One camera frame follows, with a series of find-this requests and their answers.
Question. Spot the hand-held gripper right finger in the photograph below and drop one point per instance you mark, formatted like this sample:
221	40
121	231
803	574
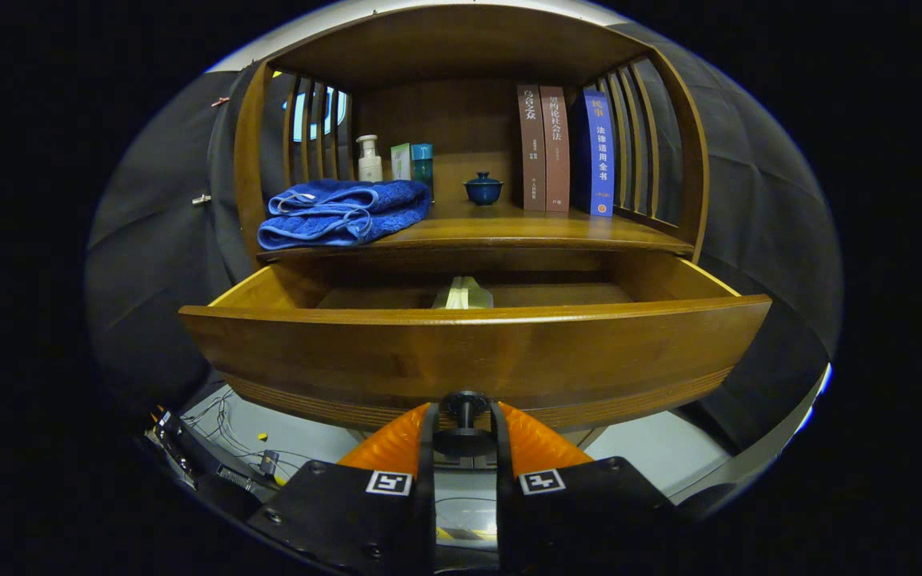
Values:
505	512

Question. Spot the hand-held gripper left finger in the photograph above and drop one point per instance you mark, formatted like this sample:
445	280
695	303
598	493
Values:
426	496

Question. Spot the wooden drawer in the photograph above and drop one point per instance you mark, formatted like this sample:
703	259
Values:
349	360

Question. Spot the pale green soap with dish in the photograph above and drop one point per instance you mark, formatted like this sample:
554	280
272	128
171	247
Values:
463	296

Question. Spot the wooden countertop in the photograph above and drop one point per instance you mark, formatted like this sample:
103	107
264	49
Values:
509	228

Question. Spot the wooden cabinet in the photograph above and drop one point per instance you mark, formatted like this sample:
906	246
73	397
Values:
461	48

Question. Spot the blue folded towel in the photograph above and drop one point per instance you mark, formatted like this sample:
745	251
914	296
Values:
333	216

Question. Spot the blue lidded teacup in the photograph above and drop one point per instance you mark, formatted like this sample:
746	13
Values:
483	192

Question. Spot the teal bottle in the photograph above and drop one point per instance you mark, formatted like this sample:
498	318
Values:
422	164

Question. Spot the white green tube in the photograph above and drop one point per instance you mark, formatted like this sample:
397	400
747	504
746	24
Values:
401	164

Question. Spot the white pump bottle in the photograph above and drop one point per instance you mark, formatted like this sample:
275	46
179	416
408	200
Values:
370	166

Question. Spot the light brown book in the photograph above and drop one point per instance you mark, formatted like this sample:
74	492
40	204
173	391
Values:
557	160

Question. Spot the dark brown book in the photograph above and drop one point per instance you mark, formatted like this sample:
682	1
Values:
533	152

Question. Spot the blue book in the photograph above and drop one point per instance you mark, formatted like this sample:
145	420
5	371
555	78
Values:
599	152

